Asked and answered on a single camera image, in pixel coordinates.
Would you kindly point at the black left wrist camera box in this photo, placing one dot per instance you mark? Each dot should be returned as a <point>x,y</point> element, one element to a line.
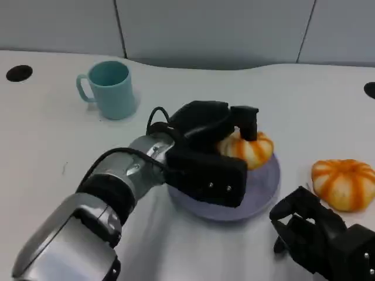
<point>205,175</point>

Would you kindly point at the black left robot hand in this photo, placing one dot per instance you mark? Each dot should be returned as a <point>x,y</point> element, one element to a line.
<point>202,120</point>

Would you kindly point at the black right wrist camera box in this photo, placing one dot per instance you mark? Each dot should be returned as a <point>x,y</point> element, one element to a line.
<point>351,254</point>

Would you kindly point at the orange white striped bread roll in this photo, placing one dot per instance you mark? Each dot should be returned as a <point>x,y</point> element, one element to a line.
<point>342,184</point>
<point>255,153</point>

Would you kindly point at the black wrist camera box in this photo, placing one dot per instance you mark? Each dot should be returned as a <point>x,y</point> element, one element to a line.
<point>205,175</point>
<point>351,254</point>

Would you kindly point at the lilac plate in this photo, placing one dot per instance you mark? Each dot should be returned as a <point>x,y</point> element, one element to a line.
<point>259,187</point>

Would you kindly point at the pale green mug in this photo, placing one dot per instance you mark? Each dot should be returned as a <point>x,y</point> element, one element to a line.
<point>112,96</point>

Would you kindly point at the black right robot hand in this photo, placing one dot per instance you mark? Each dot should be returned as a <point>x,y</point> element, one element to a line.
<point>304,216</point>

